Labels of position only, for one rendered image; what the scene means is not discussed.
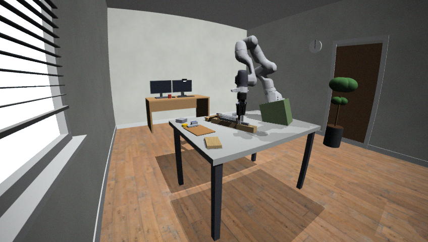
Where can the brown clipboard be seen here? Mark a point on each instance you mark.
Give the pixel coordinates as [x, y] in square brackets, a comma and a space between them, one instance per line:
[198, 130]

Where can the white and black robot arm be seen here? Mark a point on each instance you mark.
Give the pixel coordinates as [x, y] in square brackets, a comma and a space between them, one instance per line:
[243, 80]

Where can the light brown wooden block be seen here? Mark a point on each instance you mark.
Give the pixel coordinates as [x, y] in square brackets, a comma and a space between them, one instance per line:
[212, 142]

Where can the long wooden batten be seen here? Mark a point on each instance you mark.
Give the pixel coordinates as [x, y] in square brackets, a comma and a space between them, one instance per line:
[209, 117]

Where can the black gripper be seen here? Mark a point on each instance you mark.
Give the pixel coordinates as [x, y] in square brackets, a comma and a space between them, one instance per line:
[241, 106]

